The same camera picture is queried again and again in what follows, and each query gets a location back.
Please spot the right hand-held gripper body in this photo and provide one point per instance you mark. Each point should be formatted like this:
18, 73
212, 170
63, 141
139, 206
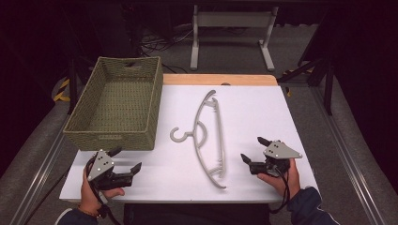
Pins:
280, 151

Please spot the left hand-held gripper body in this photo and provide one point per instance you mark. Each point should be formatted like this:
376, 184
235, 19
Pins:
101, 165

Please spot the green woven basket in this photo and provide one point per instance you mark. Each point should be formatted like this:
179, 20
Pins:
112, 103

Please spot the grey plastic clothes hanger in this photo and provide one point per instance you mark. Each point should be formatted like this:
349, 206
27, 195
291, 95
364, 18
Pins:
189, 134

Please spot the person's right hand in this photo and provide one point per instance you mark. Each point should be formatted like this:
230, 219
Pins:
293, 181

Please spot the person's left hand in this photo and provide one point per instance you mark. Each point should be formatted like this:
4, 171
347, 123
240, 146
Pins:
89, 198

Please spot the white board table cover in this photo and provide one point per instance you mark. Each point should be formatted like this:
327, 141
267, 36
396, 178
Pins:
256, 112

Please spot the black metal stand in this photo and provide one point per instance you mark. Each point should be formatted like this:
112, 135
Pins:
72, 87

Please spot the black tripod stand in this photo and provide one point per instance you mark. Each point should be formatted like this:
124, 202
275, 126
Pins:
327, 81

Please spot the aluminium floor rail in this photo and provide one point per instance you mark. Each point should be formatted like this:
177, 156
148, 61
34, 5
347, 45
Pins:
37, 178
347, 156

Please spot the white metal table frame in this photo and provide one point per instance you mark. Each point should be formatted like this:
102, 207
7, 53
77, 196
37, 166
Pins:
233, 19

